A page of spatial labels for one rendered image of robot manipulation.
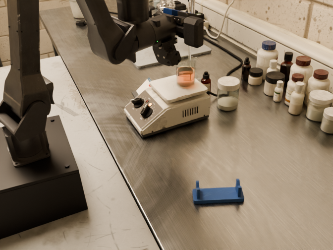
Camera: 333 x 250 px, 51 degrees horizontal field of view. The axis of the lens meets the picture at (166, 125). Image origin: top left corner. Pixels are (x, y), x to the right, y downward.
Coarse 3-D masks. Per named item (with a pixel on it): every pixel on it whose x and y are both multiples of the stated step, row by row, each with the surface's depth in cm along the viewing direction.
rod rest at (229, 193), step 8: (192, 192) 71; (200, 192) 71; (208, 192) 70; (216, 192) 70; (224, 192) 70; (232, 192) 70; (240, 192) 68; (200, 200) 69; (208, 200) 69; (216, 200) 69; (224, 200) 69; (232, 200) 69; (240, 200) 69
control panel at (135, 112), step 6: (144, 90) 96; (138, 96) 96; (144, 96) 94; (150, 96) 93; (144, 102) 93; (150, 102) 91; (156, 102) 90; (126, 108) 95; (132, 108) 94; (138, 108) 92; (156, 108) 89; (162, 108) 87; (132, 114) 92; (138, 114) 91; (156, 114) 87; (138, 120) 89; (144, 120) 88; (150, 120) 87
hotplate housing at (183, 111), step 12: (156, 96) 92; (204, 96) 91; (168, 108) 87; (180, 108) 88; (192, 108) 90; (204, 108) 92; (132, 120) 91; (156, 120) 87; (168, 120) 89; (180, 120) 90; (192, 120) 93; (144, 132) 87; (156, 132) 89
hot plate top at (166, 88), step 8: (160, 80) 95; (168, 80) 95; (160, 88) 92; (168, 88) 91; (176, 88) 91; (184, 88) 91; (192, 88) 91; (200, 88) 91; (168, 96) 88; (176, 96) 88; (184, 96) 88; (192, 96) 89
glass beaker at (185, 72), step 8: (184, 56) 91; (192, 56) 90; (184, 64) 87; (192, 64) 88; (176, 72) 90; (184, 72) 88; (192, 72) 89; (176, 80) 91; (184, 80) 90; (192, 80) 90
